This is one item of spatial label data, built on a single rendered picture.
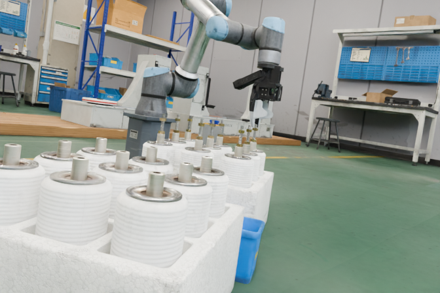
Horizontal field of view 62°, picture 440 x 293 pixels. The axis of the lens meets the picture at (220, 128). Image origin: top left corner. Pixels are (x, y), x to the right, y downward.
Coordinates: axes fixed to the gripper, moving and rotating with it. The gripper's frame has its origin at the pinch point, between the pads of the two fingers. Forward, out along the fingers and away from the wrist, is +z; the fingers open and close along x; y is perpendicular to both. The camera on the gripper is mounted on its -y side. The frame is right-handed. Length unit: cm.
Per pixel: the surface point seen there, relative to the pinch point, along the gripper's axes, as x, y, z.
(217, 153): -16.5, -3.4, 10.3
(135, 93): 152, -189, -6
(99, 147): -60, -8, 8
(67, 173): -79, 6, 9
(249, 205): -29.1, 14.6, 19.9
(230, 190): -30.4, 9.3, 17.2
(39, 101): 267, -488, 26
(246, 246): -41, 20, 26
